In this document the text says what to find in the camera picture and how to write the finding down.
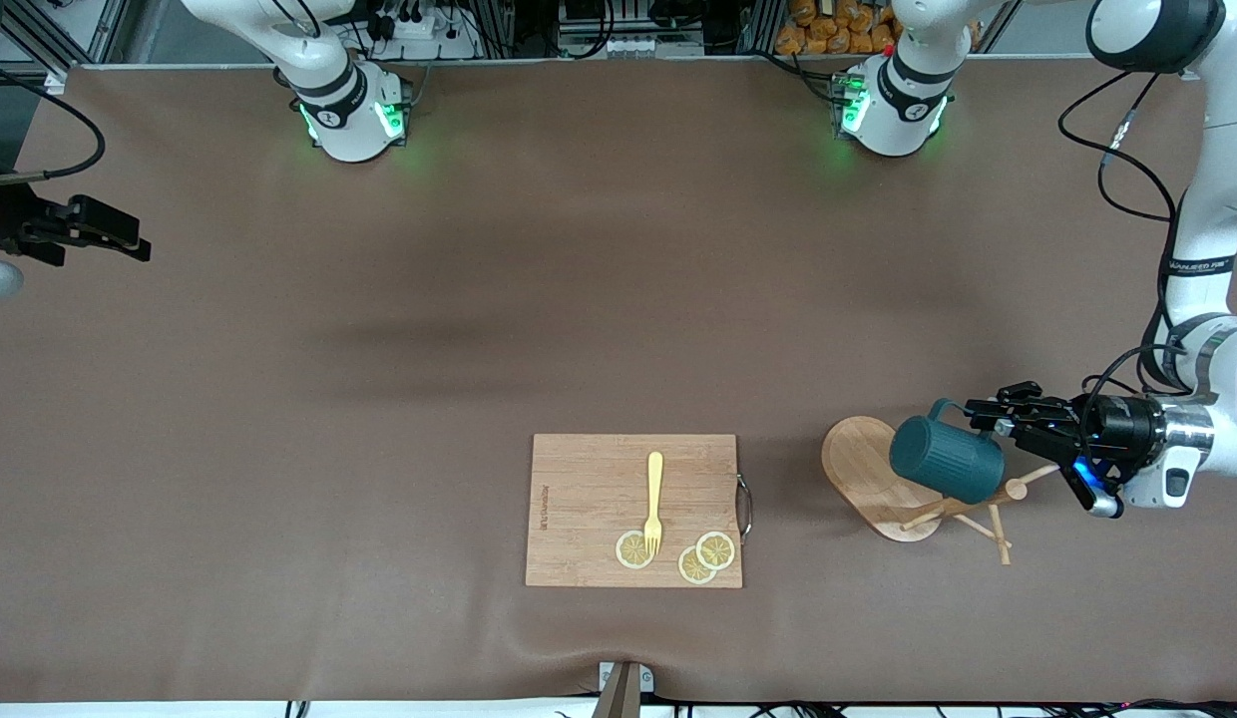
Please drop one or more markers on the wooden cutting board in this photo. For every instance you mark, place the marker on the wooden cutting board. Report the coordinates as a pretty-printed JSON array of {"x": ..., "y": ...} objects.
[{"x": 589, "y": 499}]

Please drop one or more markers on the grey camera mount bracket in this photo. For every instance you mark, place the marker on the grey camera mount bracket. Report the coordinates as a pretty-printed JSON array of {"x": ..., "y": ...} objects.
[{"x": 623, "y": 693}]

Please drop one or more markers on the lemon slice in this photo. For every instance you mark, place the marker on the lemon slice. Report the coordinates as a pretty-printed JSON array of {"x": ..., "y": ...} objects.
[
  {"x": 690, "y": 570},
  {"x": 718, "y": 550},
  {"x": 628, "y": 550}
]

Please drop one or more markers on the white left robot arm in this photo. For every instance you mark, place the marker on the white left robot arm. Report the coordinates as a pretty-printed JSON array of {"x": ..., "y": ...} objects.
[{"x": 1217, "y": 199}]

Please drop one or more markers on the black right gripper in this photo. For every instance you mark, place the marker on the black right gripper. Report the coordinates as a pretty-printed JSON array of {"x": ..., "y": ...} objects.
[{"x": 5, "y": 221}]

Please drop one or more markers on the orange snack pile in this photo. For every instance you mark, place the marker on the orange snack pile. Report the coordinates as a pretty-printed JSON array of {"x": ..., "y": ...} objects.
[{"x": 818, "y": 30}]

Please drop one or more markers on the aluminium frame post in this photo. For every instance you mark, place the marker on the aluminium frame post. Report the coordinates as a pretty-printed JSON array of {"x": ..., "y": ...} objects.
[{"x": 90, "y": 30}]

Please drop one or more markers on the grey socket strip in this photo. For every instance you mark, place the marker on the grey socket strip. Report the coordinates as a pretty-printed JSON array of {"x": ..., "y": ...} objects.
[{"x": 628, "y": 46}]

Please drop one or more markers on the white power strip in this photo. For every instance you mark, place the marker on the white power strip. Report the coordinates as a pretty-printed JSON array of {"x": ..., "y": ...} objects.
[{"x": 444, "y": 45}]

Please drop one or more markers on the yellow plastic fork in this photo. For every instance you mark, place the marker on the yellow plastic fork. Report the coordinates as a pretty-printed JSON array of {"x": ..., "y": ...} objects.
[{"x": 655, "y": 479}]

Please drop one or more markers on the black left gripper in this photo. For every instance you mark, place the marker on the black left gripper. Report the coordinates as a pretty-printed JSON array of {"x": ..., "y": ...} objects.
[{"x": 1123, "y": 424}]

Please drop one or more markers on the teal mug with yellow interior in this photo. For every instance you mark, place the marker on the teal mug with yellow interior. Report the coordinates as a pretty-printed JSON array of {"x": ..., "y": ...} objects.
[{"x": 943, "y": 459}]

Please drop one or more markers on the wooden mug rack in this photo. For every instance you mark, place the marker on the wooden mug rack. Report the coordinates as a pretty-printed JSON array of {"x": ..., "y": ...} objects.
[{"x": 858, "y": 469}]

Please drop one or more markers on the table cover mat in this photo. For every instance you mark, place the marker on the table cover mat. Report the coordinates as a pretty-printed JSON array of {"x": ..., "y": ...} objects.
[{"x": 379, "y": 349}]

